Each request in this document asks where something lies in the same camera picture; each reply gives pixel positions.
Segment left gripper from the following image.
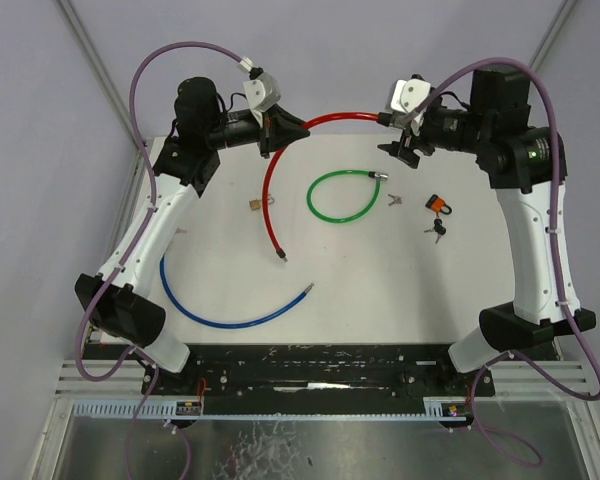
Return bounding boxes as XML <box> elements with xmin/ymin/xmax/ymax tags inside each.
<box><xmin>202</xmin><ymin>100</ymin><xmax>308</xmax><ymax>157</ymax></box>

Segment green cable lock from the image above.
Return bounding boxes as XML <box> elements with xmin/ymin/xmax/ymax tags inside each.
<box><xmin>306</xmin><ymin>169</ymin><xmax>389</xmax><ymax>224</ymax></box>

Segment red cable lock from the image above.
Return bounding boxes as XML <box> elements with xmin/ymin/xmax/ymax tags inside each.
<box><xmin>262</xmin><ymin>110</ymin><xmax>404</xmax><ymax>264</ymax></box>

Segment green lock key bunch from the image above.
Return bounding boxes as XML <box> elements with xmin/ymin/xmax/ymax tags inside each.
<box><xmin>388</xmin><ymin>194</ymin><xmax>402</xmax><ymax>206</ymax></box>

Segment orange padlock with keys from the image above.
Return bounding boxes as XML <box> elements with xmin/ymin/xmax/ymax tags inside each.
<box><xmin>425</xmin><ymin>194</ymin><xmax>453</xmax><ymax>216</ymax></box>

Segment black padlock keys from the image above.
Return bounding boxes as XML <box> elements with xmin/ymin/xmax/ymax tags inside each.
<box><xmin>425</xmin><ymin>218</ymin><xmax>447</xmax><ymax>244</ymax></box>

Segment brass padlock with key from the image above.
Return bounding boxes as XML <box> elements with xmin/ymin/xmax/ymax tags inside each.
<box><xmin>249</xmin><ymin>195</ymin><xmax>275</xmax><ymax>211</ymax></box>

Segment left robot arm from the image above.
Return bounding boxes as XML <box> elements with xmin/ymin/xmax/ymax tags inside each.
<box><xmin>75</xmin><ymin>70</ymin><xmax>309</xmax><ymax>395</ymax></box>

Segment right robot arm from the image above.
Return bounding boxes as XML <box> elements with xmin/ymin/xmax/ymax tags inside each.
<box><xmin>378</xmin><ymin>65</ymin><xmax>596</xmax><ymax>395</ymax></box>

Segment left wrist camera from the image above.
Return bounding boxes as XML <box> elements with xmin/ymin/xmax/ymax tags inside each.
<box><xmin>243</xmin><ymin>68</ymin><xmax>281</xmax><ymax>120</ymax></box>

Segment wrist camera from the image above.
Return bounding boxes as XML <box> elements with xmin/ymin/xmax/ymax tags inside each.
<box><xmin>387</xmin><ymin>78</ymin><xmax>431</xmax><ymax>129</ymax></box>
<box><xmin>243</xmin><ymin>68</ymin><xmax>281</xmax><ymax>120</ymax></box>

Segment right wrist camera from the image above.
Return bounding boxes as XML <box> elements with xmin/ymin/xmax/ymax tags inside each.
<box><xmin>387</xmin><ymin>78</ymin><xmax>431</xmax><ymax>129</ymax></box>

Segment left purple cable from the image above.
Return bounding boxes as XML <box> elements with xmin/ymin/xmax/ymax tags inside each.
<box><xmin>75</xmin><ymin>42</ymin><xmax>254</xmax><ymax>480</ymax></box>

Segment left aluminium frame post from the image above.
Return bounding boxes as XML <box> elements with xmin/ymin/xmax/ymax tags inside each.
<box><xmin>53</xmin><ymin>0</ymin><xmax>138</xmax><ymax>150</ymax></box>

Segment aluminium frame post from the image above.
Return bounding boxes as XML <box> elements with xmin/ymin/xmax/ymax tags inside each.
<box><xmin>53</xmin><ymin>0</ymin><xmax>138</xmax><ymax>150</ymax></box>
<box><xmin>528</xmin><ymin>0</ymin><xmax>581</xmax><ymax>74</ymax></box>

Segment blue cable lock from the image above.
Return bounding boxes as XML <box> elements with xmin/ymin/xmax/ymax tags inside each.
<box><xmin>159</xmin><ymin>255</ymin><xmax>315</xmax><ymax>330</ymax></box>

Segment right aluminium frame post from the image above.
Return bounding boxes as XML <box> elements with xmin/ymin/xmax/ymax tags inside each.
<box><xmin>528</xmin><ymin>0</ymin><xmax>581</xmax><ymax>74</ymax></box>

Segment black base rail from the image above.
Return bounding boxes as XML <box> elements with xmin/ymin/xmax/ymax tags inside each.
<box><xmin>154</xmin><ymin>344</ymin><xmax>476</xmax><ymax>397</ymax></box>

